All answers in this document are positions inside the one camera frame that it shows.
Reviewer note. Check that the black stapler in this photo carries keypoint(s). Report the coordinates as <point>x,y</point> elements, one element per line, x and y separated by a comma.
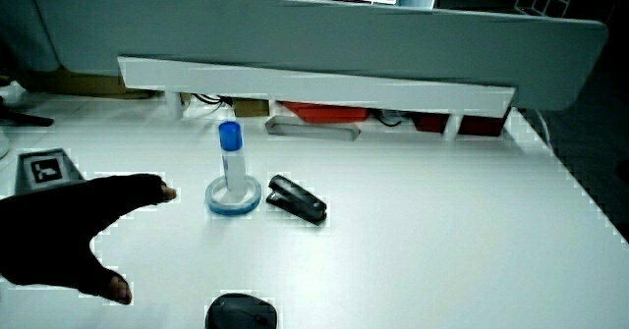
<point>297,201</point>

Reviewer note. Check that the black stand base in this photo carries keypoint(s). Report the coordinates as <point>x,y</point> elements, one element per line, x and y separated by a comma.
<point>22,118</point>

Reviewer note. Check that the black computer mouse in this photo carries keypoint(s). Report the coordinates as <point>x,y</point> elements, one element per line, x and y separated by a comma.
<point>241,313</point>

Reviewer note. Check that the small grey desk partition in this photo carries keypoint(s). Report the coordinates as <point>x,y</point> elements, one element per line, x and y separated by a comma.
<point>22,24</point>

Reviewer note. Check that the brown cardboard box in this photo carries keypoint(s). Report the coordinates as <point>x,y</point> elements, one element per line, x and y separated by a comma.
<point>249,107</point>

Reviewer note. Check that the white desk shelf riser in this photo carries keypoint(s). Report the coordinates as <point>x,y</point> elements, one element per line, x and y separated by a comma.
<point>314,86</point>

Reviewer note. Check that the blue cap glue stick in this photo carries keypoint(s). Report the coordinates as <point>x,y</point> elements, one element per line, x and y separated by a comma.
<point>233,164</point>

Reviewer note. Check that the large grey desk partition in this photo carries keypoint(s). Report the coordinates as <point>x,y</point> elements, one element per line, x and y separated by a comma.
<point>314,34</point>

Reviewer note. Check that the person's left hand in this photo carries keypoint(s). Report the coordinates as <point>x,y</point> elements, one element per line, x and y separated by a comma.
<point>46,231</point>

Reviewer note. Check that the dark red box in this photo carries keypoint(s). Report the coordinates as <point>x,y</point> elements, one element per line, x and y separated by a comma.
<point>484,125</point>

